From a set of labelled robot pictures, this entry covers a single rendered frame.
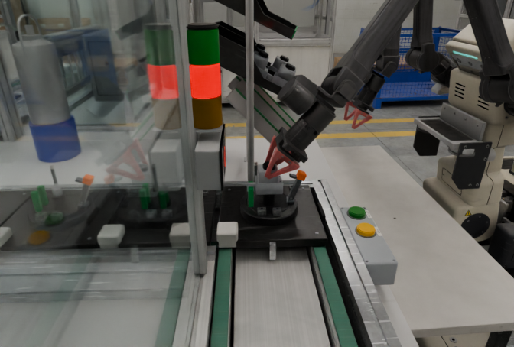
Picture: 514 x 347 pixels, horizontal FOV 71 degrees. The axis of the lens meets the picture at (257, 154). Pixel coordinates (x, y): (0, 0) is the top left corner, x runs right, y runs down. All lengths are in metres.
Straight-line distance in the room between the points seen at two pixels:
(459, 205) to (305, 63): 3.82
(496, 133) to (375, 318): 0.83
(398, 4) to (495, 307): 0.67
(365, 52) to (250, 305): 0.57
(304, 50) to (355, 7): 4.99
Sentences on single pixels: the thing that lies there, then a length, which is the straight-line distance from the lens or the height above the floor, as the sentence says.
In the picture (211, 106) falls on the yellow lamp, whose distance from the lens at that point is 0.56.
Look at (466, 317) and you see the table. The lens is 0.90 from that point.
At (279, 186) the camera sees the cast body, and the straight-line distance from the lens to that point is 0.84.
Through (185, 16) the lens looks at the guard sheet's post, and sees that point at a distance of 0.55.
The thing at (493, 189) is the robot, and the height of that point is 0.87.
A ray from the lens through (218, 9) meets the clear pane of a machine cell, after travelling 4.79.
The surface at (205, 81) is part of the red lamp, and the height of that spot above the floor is 1.34.
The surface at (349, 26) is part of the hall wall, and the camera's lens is 9.80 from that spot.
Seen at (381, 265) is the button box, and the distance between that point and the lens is 0.80.
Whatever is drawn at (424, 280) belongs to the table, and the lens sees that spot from 0.95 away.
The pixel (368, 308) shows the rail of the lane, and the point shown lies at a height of 0.96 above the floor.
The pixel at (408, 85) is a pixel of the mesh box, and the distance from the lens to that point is 5.32.
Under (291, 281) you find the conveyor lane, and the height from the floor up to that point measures 0.92.
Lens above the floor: 1.46
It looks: 24 degrees down
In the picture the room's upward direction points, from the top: straight up
